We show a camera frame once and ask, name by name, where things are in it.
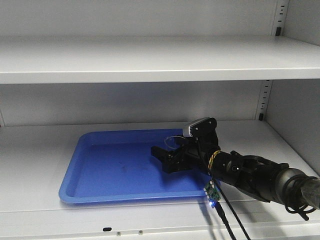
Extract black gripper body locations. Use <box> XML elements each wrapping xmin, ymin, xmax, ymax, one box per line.
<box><xmin>176</xmin><ymin>132</ymin><xmax>221</xmax><ymax>174</ymax></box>

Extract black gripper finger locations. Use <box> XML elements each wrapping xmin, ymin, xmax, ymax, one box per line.
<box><xmin>150</xmin><ymin>146</ymin><xmax>180</xmax><ymax>173</ymax></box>
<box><xmin>174</xmin><ymin>137</ymin><xmax>189</xmax><ymax>146</ymax></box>

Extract clear glass beaker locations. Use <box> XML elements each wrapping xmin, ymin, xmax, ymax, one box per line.
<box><xmin>164</xmin><ymin>135</ymin><xmax>184</xmax><ymax>150</ymax></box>

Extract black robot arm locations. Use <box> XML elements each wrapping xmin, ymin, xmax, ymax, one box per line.
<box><xmin>169</xmin><ymin>133</ymin><xmax>320</xmax><ymax>216</ymax></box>

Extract white cabinet shelf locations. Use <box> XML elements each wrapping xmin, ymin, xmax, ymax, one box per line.
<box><xmin>0</xmin><ymin>36</ymin><xmax>320</xmax><ymax>84</ymax></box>

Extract green circuit board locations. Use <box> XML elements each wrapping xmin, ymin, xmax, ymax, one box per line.
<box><xmin>203</xmin><ymin>180</ymin><xmax>221</xmax><ymax>208</ymax></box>

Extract blue plastic tray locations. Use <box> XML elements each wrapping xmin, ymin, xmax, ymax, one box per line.
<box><xmin>59</xmin><ymin>128</ymin><xmax>210</xmax><ymax>204</ymax></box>

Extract black cables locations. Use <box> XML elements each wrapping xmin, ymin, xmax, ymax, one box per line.
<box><xmin>194</xmin><ymin>137</ymin><xmax>316</xmax><ymax>240</ymax></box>

